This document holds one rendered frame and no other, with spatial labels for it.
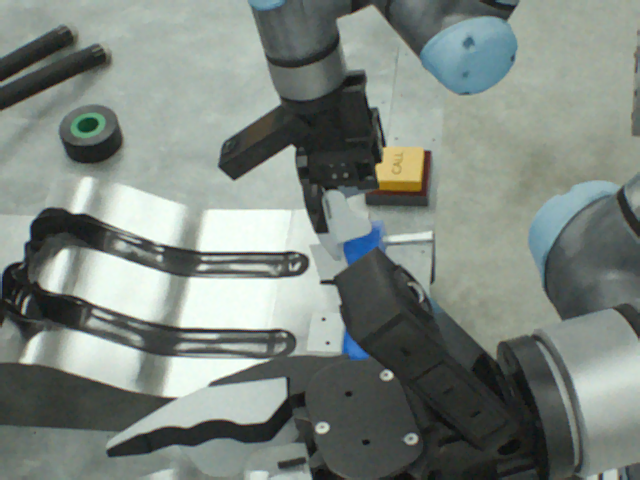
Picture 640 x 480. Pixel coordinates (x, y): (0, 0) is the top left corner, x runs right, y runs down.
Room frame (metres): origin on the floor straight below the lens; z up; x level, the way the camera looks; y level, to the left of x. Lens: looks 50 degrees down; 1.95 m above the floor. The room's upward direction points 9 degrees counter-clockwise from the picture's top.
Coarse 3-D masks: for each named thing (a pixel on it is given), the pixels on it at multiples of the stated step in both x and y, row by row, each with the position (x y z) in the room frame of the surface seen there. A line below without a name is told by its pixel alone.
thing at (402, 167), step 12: (384, 156) 1.04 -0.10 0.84; (396, 156) 1.04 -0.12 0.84; (408, 156) 1.04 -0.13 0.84; (420, 156) 1.03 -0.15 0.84; (384, 168) 1.02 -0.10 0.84; (396, 168) 1.02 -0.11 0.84; (408, 168) 1.02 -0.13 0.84; (420, 168) 1.01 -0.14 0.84; (384, 180) 1.00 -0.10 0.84; (396, 180) 1.00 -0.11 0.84; (408, 180) 1.00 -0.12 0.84; (420, 180) 1.00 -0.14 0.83
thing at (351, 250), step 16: (352, 240) 0.83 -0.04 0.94; (368, 240) 0.83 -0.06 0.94; (384, 240) 0.83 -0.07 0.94; (400, 240) 0.82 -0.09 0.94; (416, 240) 0.82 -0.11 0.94; (432, 240) 0.81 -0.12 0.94; (320, 256) 0.82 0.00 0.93; (352, 256) 0.82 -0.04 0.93; (320, 272) 0.82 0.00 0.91; (336, 272) 0.82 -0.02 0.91
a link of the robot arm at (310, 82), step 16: (336, 48) 0.86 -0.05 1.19; (272, 64) 0.86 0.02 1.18; (320, 64) 0.85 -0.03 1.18; (336, 64) 0.86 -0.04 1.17; (272, 80) 0.87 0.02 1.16; (288, 80) 0.85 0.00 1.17; (304, 80) 0.84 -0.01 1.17; (320, 80) 0.84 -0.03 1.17; (336, 80) 0.85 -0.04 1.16; (288, 96) 0.85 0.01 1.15; (304, 96) 0.84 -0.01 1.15; (320, 96) 0.84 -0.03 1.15
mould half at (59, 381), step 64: (64, 192) 0.98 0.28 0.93; (128, 192) 0.97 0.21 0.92; (0, 256) 0.96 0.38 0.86; (64, 256) 0.88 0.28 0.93; (192, 320) 0.80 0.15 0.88; (256, 320) 0.78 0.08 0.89; (0, 384) 0.75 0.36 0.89; (64, 384) 0.73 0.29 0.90; (128, 384) 0.72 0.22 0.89; (192, 384) 0.72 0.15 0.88
